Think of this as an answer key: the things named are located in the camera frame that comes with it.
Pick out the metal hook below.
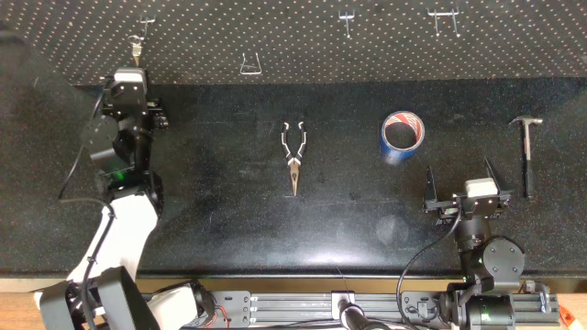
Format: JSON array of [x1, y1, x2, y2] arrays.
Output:
[[238, 51, 263, 76], [338, 9, 357, 40], [138, 15, 157, 40], [426, 7, 461, 39]]

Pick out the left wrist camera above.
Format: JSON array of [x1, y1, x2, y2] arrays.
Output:
[[113, 67, 150, 93]]

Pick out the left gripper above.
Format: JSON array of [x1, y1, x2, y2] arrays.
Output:
[[101, 89, 170, 130]]

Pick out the mounting rail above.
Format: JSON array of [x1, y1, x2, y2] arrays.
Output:
[[201, 288, 563, 330]]

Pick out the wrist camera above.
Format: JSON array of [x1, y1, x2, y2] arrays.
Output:
[[113, 67, 150, 93], [463, 177, 501, 200]]

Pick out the hammer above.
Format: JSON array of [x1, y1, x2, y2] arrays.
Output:
[[508, 115, 545, 202]]

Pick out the wrench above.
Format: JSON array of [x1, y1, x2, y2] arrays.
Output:
[[127, 33, 146, 69]]

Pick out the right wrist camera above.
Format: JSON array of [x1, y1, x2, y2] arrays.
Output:
[[463, 177, 501, 200]]

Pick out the black pegboard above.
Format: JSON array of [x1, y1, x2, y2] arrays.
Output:
[[0, 0, 587, 87]]

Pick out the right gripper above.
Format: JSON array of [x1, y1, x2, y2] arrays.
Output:
[[422, 156, 513, 226]]

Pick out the roll of blue tape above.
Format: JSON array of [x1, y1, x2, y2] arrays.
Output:
[[379, 110, 426, 162]]

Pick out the black and white pliers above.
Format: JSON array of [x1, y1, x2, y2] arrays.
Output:
[[280, 121, 308, 197]]

